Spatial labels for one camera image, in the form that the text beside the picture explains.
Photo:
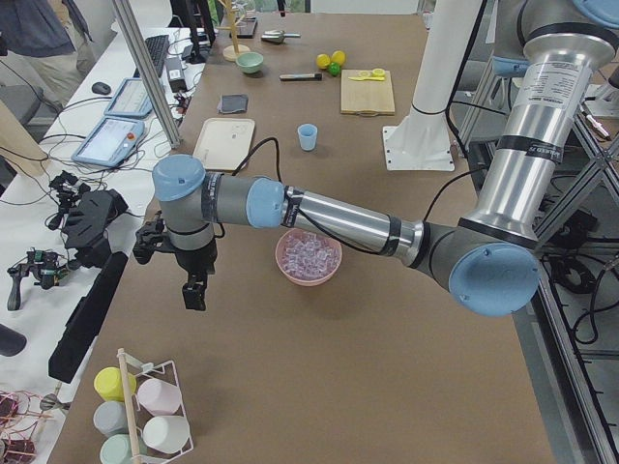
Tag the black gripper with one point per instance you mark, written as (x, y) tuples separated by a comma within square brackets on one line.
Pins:
[(193, 261)]

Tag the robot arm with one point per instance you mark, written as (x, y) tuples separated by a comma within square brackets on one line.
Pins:
[(485, 262)]

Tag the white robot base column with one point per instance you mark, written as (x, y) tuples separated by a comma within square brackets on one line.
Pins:
[(421, 141)]

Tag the pink plastic cup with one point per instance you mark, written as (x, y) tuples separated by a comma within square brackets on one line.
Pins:
[(159, 398)]

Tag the pile of clear ice cubes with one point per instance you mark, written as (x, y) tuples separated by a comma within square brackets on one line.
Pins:
[(309, 253)]

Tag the yellow plastic cup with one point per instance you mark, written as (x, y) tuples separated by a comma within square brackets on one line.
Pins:
[(108, 384)]

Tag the white plastic cup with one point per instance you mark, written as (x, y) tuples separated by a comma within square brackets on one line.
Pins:
[(166, 434)]

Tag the grey plastic cup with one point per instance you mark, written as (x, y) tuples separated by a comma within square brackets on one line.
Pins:
[(110, 418)]

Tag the light green plastic cup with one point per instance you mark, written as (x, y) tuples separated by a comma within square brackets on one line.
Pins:
[(116, 449)]

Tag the light blue plastic cup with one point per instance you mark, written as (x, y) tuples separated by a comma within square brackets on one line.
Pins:
[(307, 135)]

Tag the steel ice scoop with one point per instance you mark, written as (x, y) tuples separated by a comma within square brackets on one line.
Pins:
[(278, 36)]

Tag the black long bar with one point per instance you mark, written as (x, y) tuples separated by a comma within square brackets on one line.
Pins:
[(86, 321)]

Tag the pink bowl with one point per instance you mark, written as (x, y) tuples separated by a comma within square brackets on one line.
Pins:
[(309, 266)]

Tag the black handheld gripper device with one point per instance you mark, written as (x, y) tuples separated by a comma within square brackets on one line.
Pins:
[(86, 223)]

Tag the cream serving tray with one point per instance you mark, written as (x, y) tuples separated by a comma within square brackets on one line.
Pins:
[(224, 142)]

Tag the near teach pendant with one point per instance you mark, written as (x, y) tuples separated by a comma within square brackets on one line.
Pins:
[(111, 142)]

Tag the teach pendant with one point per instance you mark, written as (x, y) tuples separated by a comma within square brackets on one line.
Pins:
[(131, 100), (111, 142)]

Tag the grey folded cloth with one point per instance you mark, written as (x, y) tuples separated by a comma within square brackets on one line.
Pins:
[(233, 104)]

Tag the far teach pendant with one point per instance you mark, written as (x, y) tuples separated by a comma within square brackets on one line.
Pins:
[(131, 100)]

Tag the black computer mouse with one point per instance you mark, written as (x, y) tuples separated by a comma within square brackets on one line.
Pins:
[(101, 88)]

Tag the light green bowl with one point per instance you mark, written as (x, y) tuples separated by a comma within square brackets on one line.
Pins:
[(250, 63)]

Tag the wooden glass stand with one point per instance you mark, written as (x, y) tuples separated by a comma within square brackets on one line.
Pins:
[(234, 15)]

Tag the black keyboard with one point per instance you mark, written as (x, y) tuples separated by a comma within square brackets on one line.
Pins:
[(157, 47)]

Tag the green lime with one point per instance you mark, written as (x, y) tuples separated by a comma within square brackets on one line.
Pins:
[(334, 69)]

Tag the lower whole yellow lemon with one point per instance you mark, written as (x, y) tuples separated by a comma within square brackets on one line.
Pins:
[(323, 61)]

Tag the whole yellow lemon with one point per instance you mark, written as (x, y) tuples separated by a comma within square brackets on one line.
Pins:
[(338, 57), (323, 61)]

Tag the wooden cutting board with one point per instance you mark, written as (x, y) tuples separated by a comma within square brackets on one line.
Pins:
[(366, 98)]

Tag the upper whole yellow lemon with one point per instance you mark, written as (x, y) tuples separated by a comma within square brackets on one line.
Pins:
[(338, 57)]

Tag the black monitor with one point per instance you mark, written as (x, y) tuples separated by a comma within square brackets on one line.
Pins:
[(194, 14)]

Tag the person at desk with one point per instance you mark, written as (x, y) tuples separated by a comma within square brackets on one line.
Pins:
[(54, 38)]

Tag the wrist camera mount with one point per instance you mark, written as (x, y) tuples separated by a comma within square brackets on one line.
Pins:
[(150, 238)]

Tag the white wire cup rack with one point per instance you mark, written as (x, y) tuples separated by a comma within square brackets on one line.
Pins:
[(139, 372)]

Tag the wooden rack handle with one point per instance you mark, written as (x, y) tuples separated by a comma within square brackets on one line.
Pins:
[(137, 457)]

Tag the aluminium frame post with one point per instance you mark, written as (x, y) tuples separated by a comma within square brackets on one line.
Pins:
[(142, 60)]

